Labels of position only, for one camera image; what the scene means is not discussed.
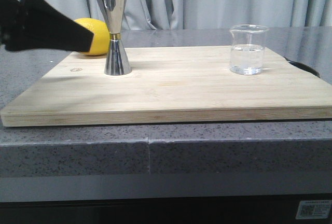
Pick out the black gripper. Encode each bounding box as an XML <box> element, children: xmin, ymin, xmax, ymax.
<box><xmin>1</xmin><ymin>0</ymin><xmax>94</xmax><ymax>52</ymax></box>

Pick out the steel double jigger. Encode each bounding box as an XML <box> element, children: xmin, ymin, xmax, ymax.
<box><xmin>96</xmin><ymin>0</ymin><xmax>132</xmax><ymax>76</ymax></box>

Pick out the clear glass beaker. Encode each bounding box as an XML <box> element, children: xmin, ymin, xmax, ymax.
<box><xmin>229</xmin><ymin>24</ymin><xmax>269</xmax><ymax>75</ymax></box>

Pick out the yellow lemon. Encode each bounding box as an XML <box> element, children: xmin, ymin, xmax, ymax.
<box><xmin>74</xmin><ymin>18</ymin><xmax>109</xmax><ymax>56</ymax></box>

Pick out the wooden cutting board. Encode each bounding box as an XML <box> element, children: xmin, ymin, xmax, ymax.
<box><xmin>1</xmin><ymin>46</ymin><xmax>331</xmax><ymax>127</ymax></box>

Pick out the white QR code label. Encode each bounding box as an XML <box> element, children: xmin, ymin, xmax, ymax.
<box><xmin>295</xmin><ymin>200</ymin><xmax>331</xmax><ymax>220</ymax></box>

